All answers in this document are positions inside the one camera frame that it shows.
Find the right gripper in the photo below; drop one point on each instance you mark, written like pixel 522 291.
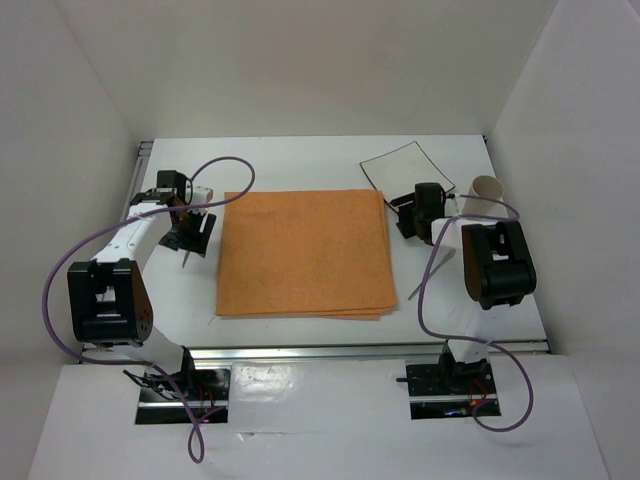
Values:
pixel 407 229

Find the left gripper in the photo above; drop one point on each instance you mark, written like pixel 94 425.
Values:
pixel 199 245

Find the square white plate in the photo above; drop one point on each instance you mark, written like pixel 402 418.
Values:
pixel 396 173

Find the silver knife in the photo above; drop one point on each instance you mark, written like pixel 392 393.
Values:
pixel 441 260

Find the beige paper cup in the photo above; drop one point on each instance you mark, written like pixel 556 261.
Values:
pixel 482 201

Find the orange cloth placemat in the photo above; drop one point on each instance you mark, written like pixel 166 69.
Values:
pixel 306 253

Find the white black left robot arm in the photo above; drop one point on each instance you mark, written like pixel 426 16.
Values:
pixel 110 305

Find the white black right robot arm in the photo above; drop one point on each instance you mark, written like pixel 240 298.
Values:
pixel 497 266

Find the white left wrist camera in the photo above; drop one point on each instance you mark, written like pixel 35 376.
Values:
pixel 199 195

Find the aluminium left side rail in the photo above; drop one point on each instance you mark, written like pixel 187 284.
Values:
pixel 140 167

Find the aluminium table edge rail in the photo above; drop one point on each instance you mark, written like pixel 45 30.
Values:
pixel 313 353

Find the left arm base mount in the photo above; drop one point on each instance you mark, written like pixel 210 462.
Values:
pixel 206 391

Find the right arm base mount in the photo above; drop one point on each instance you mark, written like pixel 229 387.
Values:
pixel 430 397

